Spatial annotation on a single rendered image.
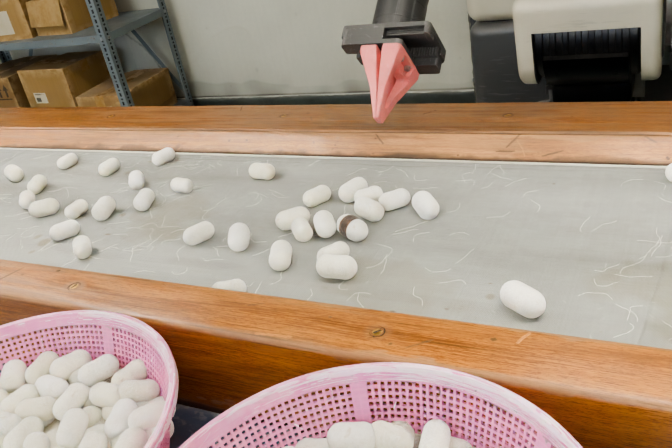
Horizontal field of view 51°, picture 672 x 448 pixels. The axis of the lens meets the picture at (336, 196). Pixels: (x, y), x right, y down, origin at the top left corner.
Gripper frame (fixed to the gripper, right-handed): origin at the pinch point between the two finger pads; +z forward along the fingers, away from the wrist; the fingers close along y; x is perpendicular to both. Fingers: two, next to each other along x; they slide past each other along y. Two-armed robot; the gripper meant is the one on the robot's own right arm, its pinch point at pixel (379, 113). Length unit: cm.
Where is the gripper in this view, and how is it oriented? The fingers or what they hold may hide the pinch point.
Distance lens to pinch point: 76.1
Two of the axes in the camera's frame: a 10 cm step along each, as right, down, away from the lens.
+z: -2.1, 9.3, -2.9
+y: 8.9, 0.5, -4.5
